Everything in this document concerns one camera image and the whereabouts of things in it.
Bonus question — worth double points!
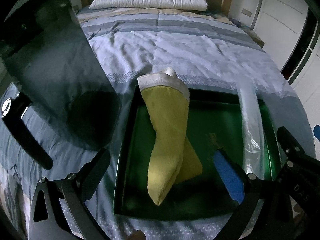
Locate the wooden nightstand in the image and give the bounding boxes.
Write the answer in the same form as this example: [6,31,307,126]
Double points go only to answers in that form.
[229,18,264,48]

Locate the clear plastic bag roll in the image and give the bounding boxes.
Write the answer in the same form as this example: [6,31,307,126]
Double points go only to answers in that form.
[236,76,265,179]

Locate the dark green storage box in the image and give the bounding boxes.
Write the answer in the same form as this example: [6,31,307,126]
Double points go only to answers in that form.
[113,86,282,222]

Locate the white wardrobe doors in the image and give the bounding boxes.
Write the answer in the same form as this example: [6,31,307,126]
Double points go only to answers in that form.
[229,0,320,136]

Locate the blue grey striped bed quilt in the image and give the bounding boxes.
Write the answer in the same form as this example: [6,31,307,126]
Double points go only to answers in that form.
[1,8,315,239]

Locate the yellow towel with white trim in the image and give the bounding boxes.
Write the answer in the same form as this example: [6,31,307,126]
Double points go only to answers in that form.
[137,67,203,206]

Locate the black box lid handle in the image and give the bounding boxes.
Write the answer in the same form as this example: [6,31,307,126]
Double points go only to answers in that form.
[1,92,53,170]

